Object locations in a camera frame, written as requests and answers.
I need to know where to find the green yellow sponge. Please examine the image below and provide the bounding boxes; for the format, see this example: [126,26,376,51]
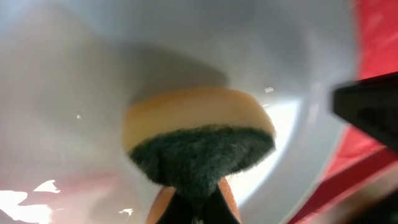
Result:
[121,88,275,223]

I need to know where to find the pale green plate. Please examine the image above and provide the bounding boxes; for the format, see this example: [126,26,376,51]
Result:
[1,0,356,223]

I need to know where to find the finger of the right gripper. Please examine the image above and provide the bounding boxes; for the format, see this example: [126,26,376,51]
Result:
[332,72,397,152]

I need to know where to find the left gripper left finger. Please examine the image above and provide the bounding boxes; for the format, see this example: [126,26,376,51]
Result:
[156,192,195,224]

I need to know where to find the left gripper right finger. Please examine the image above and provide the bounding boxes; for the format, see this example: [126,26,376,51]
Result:
[203,187,239,224]

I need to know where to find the red plastic tray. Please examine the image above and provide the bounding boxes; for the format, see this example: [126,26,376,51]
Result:
[290,0,397,224]

